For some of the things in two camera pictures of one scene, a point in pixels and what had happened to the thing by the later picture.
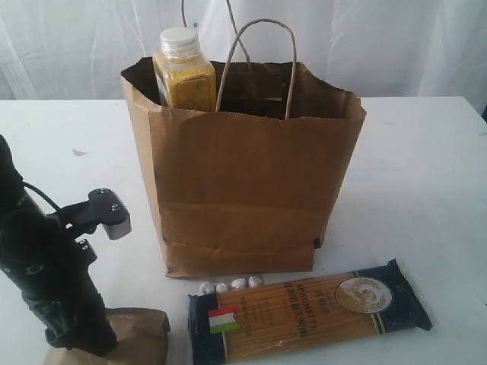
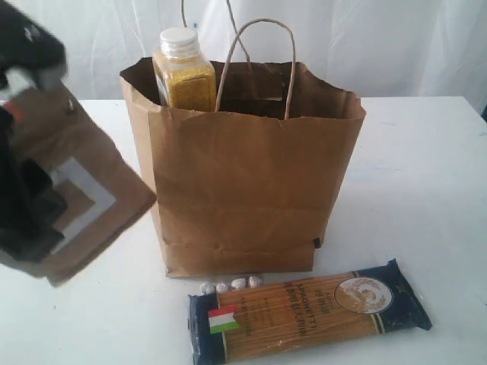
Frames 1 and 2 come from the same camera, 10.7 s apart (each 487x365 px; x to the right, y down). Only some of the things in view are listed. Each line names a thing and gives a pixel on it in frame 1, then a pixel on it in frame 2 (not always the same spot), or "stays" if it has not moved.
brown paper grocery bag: [246, 190] stays
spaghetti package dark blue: [364, 304] stays
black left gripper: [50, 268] -> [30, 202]
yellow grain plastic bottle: [184, 78] stays
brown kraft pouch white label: [141, 336] -> [101, 189]
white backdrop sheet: [56, 50] stays
